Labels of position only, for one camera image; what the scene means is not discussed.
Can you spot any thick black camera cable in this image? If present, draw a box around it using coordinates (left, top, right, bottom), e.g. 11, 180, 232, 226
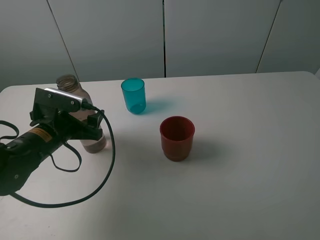
9, 101, 117, 209

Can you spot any teal translucent plastic cup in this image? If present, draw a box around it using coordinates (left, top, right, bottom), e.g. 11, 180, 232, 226
121, 78, 146, 115

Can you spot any clear brownish plastic bottle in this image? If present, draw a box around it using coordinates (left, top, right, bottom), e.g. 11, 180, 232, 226
56, 74, 107, 154

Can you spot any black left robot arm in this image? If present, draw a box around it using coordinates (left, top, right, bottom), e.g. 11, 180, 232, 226
0, 88, 103, 196

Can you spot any thin black strap cable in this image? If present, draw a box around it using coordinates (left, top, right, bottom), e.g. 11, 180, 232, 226
0, 120, 82, 173

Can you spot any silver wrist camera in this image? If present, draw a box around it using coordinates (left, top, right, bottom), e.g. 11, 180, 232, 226
44, 88, 89, 113

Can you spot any red plastic cup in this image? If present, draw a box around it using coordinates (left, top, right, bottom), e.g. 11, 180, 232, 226
159, 116, 195, 162

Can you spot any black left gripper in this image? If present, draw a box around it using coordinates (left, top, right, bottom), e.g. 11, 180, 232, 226
29, 88, 103, 143

